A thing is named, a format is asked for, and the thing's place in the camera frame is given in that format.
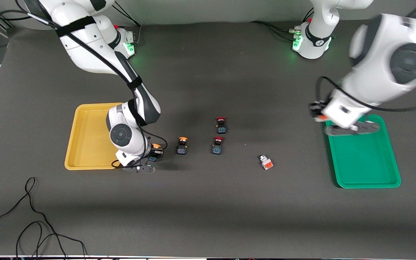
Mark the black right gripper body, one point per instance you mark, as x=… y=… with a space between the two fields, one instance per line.
x=152 y=152

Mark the yellow push button switch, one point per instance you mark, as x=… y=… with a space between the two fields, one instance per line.
x=182 y=148
x=156 y=146

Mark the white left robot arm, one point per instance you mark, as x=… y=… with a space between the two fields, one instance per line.
x=385 y=65

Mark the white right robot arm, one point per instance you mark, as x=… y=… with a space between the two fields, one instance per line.
x=85 y=47

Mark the green plastic tray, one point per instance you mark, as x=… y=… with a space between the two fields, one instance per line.
x=367 y=162

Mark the yellow plastic tray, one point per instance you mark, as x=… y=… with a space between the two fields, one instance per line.
x=85 y=137

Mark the dark grey table mat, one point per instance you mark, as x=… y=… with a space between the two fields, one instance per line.
x=208 y=209

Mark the red push button switch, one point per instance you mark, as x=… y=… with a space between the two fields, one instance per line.
x=217 y=148
x=221 y=127

